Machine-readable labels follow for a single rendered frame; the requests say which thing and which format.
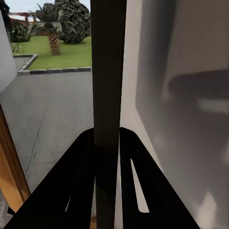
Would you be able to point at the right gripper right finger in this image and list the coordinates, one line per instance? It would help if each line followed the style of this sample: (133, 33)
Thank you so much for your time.
(166, 209)

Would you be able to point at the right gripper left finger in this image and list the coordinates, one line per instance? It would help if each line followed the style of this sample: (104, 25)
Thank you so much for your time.
(63, 200)

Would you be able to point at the door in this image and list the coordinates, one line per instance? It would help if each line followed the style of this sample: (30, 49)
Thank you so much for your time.
(46, 91)

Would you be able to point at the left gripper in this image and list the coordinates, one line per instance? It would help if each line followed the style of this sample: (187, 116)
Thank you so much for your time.
(10, 211)

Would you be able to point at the poster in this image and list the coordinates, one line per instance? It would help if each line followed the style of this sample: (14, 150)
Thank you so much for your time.
(108, 25)

